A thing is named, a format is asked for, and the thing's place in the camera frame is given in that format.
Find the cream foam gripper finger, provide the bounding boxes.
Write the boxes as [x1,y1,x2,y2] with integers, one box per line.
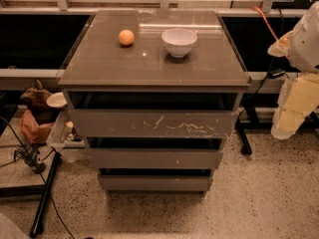
[271,73,319,139]
[267,31,293,58]

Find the grey top drawer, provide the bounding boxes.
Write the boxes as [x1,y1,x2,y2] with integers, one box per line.
[69,109,238,138]

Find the grey drawer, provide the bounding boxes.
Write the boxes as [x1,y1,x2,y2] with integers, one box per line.
[98,175,212,191]
[69,109,238,138]
[87,148,222,169]

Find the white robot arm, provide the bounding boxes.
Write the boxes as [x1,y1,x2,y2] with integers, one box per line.
[267,2,319,139]

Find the grey drawer cabinet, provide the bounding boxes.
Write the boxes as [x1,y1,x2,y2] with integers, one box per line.
[57,9,251,197]

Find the grey middle drawer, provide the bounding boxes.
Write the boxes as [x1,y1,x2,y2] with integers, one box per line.
[87,148,222,169]

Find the grey bottom drawer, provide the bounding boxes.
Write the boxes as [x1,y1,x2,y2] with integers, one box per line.
[98,175,212,191]

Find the black power adapter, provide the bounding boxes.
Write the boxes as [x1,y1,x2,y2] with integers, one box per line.
[267,69,285,79]

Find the white bowl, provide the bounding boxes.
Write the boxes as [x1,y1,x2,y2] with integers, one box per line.
[161,28,197,58]

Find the orange fruit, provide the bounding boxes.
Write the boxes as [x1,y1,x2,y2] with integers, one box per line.
[119,30,135,46]

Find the small white dish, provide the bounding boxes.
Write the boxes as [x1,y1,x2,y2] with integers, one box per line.
[47,92,67,109]

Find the clear plastic bin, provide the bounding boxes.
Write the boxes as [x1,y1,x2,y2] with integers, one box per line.
[46,111,87,162]

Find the black stand leg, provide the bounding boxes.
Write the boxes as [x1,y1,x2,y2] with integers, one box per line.
[30,152,61,238]

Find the orange cloth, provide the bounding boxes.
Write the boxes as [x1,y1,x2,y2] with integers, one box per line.
[20,110,53,144]

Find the black clamp device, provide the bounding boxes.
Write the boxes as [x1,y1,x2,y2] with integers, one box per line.
[14,142,46,174]

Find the orange cable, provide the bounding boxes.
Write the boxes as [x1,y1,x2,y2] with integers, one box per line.
[251,5,280,42]

